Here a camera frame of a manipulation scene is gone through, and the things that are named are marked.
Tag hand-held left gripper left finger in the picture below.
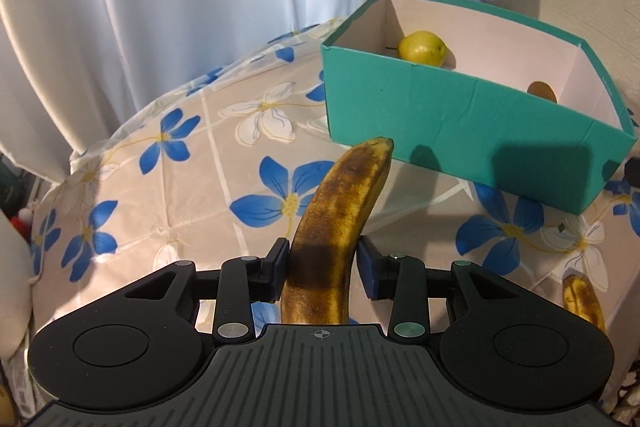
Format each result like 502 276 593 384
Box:
122 237 292 344

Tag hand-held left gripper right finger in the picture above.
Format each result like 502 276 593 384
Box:
356 235 524 344

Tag brown spotted banana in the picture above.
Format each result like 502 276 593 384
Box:
562 274 607 334
279 136 395 326

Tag brown kiwi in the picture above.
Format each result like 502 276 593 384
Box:
527 80 559 104

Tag teal cardboard box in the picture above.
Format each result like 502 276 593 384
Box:
320 0 634 214

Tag yellow-green pear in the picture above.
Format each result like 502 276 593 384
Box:
397 30 447 68

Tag blue floral tablecloth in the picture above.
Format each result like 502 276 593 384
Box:
29 18 640 343

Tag small red figure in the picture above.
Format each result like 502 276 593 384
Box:
12 213 35 239

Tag white appliance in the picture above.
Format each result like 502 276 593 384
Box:
0 211 34 360

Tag dark green container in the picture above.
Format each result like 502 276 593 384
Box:
0 152 37 210

